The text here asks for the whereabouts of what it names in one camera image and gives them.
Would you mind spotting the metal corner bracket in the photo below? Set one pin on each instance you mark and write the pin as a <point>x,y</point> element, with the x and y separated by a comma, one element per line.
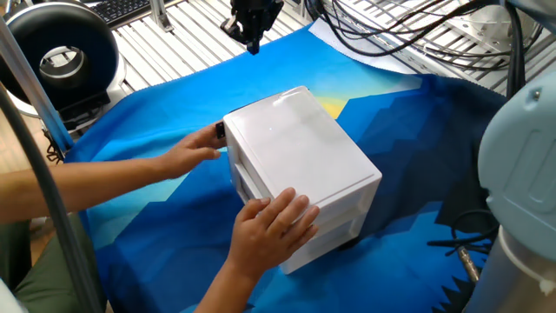
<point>161,17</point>

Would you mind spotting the blue mountain print cloth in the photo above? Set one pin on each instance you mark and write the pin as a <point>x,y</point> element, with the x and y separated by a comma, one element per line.
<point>152,108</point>

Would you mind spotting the white plastic drawer cabinet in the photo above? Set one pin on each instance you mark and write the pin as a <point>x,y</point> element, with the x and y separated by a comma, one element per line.
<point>299,143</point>

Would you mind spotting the black computer keyboard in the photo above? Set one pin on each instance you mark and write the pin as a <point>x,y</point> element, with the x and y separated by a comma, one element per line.
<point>121,8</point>

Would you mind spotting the silver metal mounting plate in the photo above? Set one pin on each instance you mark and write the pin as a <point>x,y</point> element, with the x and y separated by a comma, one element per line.
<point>482,21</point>

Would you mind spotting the aluminium frame beam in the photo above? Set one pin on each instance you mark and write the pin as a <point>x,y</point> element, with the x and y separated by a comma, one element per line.
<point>37,87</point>

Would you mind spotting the person's left forearm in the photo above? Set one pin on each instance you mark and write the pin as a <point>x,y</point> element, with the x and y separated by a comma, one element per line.
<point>87,187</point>

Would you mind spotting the green trousers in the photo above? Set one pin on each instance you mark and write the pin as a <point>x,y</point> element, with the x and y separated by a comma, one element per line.
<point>43,278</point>

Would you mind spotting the person's right forearm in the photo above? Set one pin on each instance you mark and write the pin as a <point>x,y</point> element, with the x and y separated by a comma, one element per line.
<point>226,295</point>

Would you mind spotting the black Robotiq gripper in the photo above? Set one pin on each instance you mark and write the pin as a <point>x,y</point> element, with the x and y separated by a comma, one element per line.
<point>256,8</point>

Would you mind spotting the person's left hand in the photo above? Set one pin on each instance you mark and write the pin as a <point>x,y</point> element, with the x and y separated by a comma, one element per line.
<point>187,154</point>

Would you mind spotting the person's right hand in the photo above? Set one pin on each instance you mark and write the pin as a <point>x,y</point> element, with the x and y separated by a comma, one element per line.
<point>273,235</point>

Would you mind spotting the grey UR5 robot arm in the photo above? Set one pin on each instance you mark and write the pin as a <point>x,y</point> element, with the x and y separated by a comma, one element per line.
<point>521,165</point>

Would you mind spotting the dark grey curved tube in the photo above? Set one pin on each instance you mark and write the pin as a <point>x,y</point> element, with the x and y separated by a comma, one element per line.
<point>58,217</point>

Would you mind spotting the white paper sheet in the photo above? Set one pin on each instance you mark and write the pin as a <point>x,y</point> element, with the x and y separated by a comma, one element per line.
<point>369,54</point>

